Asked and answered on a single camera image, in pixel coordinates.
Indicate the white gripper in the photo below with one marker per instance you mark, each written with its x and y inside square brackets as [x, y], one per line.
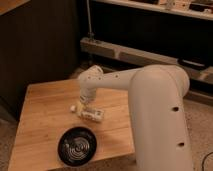
[87, 97]

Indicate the white labelled bottle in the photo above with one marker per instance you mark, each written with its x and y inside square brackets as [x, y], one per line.
[87, 112]

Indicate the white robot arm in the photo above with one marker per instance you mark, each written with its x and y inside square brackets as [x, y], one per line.
[155, 100]

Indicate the black ceramic bowl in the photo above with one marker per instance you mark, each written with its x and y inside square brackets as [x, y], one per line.
[77, 146]

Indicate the wooden table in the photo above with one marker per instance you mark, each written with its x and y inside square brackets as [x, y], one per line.
[46, 116]

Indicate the metal pole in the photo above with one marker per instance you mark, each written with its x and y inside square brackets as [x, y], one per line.
[90, 31]

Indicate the grey metal beam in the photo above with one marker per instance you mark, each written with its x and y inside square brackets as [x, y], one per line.
[140, 57]

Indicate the wooden shelf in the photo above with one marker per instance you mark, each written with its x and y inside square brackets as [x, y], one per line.
[167, 8]

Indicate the black handle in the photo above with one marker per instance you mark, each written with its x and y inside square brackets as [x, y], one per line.
[191, 62]

